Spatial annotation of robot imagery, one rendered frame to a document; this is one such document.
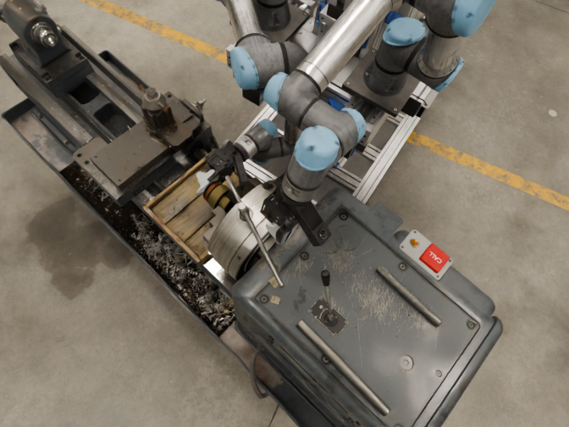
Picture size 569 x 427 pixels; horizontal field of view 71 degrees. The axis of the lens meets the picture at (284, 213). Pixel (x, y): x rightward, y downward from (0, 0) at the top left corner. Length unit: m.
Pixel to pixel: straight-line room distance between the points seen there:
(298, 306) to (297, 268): 0.10
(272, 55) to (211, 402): 1.71
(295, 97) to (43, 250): 2.07
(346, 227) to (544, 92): 2.81
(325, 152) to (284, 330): 0.48
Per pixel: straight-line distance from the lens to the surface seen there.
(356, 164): 2.45
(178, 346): 2.29
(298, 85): 0.84
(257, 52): 1.18
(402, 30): 1.38
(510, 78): 3.65
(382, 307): 1.06
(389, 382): 1.05
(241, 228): 1.10
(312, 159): 0.71
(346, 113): 0.84
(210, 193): 1.29
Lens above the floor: 2.25
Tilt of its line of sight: 66 degrees down
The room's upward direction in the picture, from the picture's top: 11 degrees clockwise
